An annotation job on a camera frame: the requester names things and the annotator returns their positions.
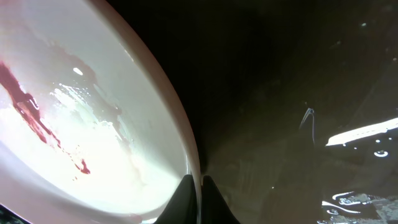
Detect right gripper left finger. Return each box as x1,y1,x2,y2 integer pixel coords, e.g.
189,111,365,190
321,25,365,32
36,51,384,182
154,174,198,224

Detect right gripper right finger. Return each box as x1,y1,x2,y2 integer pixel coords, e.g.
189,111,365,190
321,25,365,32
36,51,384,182
201,175,240,224

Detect white plate front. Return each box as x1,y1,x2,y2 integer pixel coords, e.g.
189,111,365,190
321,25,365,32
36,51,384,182
1,0,201,223

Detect large brown serving tray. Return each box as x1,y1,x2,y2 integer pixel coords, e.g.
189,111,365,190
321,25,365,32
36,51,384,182
111,0,397,223

